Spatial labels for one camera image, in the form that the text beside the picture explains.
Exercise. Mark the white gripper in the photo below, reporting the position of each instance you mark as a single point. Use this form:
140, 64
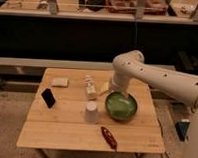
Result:
119, 83

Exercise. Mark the white ceramic cup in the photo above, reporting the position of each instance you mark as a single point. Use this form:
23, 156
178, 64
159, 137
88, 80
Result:
91, 112

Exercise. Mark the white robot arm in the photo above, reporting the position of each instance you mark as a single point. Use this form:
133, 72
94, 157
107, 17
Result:
181, 86

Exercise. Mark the black eraser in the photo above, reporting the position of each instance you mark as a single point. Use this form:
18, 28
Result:
48, 97

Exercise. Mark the green bowl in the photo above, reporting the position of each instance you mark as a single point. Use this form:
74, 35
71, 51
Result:
119, 107

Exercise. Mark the red chili pepper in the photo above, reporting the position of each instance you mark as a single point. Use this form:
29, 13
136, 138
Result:
109, 138

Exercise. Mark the wooden folding table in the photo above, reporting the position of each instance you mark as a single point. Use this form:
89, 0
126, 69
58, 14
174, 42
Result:
63, 127

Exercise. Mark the beige sponge block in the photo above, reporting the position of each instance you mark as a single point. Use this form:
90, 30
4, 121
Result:
60, 82

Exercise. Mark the black foot pedal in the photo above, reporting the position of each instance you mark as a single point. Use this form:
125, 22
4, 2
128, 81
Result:
181, 129

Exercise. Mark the red crate on shelf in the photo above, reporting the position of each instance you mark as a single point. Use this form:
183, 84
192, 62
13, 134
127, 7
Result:
129, 6

